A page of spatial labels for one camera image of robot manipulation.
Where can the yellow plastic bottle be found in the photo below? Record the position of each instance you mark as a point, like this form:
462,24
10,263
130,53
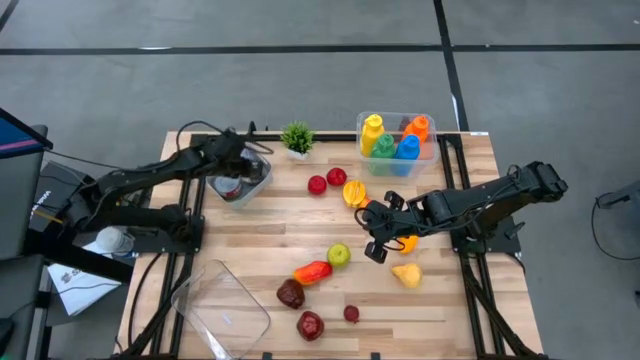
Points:
371,135

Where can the small dark red fruit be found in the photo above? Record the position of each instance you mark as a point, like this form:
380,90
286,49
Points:
351,313

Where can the monitor with blue screen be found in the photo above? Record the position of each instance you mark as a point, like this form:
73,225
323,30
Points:
20,135

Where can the orange plastic bottle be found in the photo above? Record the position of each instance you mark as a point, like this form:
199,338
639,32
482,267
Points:
417,129

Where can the white printed carton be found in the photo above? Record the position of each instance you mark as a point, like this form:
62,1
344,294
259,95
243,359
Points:
75,292

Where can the yellow pear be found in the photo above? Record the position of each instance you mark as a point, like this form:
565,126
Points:
407,275

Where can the grey furniture leg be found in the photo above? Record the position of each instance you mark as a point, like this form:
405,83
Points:
625,192

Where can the dark red wrinkled fruit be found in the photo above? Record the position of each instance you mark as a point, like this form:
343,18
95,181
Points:
310,326

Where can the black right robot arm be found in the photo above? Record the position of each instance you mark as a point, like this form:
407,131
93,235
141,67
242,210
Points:
475,200

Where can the grey cabinet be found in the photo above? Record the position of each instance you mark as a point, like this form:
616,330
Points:
20,210

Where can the small blue labelled can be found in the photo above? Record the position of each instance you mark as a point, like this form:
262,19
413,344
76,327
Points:
229,186

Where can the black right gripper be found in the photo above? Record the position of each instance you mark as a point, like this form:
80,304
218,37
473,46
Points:
395,220

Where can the small potted green plant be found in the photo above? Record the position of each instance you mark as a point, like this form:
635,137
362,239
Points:
297,137

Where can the black side stand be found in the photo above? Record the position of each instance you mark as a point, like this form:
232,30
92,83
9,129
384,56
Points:
75,260

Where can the dark brown wrinkled fruit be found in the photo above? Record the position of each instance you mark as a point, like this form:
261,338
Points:
290,294

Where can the red apple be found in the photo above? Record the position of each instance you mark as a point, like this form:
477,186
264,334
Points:
336,177
317,185

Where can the blue plastic bottle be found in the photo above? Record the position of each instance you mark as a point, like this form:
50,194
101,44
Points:
408,147

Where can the green plastic bottle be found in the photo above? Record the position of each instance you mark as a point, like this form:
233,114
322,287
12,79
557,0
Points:
382,146

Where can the green apple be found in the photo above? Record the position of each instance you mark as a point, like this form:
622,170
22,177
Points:
339,255

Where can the black aluminium frame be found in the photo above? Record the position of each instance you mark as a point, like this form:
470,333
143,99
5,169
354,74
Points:
335,137

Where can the grey plastic bin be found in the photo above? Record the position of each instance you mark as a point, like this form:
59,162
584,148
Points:
250,197

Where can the orange yellow mango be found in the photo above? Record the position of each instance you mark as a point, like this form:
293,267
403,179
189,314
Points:
410,245

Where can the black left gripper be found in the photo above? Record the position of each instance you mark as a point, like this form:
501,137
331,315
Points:
232,150

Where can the clear plastic tub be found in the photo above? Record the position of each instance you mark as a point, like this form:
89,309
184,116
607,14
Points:
225,310
361,165

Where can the black computer case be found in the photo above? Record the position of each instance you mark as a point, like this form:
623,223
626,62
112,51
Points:
56,180

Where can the clear water bottle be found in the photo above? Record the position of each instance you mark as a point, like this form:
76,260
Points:
112,240

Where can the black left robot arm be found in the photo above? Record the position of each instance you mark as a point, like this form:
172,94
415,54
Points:
150,170

